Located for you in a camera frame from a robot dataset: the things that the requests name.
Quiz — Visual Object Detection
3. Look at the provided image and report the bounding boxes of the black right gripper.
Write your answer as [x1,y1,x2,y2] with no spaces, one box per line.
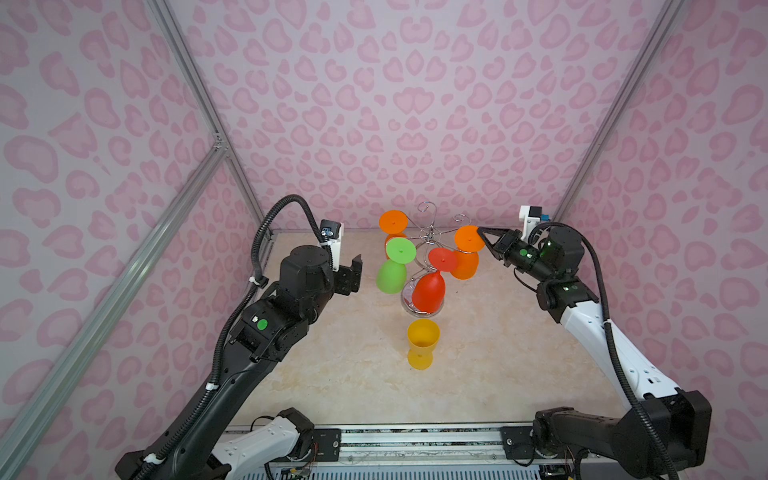
[478,228,557,283]

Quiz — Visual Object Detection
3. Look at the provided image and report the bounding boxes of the orange wine glass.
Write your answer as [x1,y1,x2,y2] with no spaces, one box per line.
[379,210,408,260]
[451,225,485,280]

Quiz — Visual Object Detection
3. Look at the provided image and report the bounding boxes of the red plastic wine glass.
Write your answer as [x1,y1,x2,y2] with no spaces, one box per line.
[411,248,458,314]

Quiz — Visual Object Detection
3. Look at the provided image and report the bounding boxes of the yellow plastic wine glass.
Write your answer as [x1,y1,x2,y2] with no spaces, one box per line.
[407,319,441,370]

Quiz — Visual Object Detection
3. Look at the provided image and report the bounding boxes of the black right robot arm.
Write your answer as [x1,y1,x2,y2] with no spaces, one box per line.
[477,222,712,479]

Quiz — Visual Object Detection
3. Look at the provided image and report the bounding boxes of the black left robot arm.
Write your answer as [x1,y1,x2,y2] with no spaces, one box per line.
[115,220,363,479]

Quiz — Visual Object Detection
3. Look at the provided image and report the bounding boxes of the green plastic wine glass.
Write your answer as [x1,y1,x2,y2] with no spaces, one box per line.
[376,237,417,294]

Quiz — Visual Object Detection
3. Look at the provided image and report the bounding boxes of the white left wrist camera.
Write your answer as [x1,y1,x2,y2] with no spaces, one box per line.
[320,221,344,272]

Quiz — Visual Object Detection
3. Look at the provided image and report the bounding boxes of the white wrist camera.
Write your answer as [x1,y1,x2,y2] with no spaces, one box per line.
[519,205,550,241]
[320,221,344,272]

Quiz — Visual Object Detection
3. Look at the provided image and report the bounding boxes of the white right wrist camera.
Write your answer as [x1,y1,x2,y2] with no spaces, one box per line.
[519,205,550,241]

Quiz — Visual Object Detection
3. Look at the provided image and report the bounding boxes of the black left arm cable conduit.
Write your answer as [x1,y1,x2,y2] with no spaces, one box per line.
[131,193,328,480]

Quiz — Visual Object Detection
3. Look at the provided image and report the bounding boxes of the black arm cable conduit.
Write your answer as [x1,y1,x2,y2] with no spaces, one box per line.
[530,221,682,480]
[131,193,328,480]

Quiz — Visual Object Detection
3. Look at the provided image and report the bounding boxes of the chrome wire wine glass rack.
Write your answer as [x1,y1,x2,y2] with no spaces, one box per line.
[400,200,470,318]

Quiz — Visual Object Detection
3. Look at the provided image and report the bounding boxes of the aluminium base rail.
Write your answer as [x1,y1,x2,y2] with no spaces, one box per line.
[161,419,688,480]

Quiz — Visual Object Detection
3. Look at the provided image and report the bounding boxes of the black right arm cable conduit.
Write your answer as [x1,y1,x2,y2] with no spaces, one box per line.
[530,221,682,480]

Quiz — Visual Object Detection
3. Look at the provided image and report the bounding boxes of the aluminium frame post back right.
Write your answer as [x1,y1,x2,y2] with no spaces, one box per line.
[554,0,688,221]

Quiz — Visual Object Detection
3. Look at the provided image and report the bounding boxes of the aluminium frame post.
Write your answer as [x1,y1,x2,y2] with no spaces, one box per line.
[554,0,688,221]
[145,0,264,224]

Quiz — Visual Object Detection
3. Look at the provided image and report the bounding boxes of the aluminium frame post back left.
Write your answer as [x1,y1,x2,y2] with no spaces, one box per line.
[145,0,264,224]

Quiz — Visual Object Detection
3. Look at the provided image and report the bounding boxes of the aluminium frame strut left diagonal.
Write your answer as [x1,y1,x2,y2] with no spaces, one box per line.
[1,143,228,479]

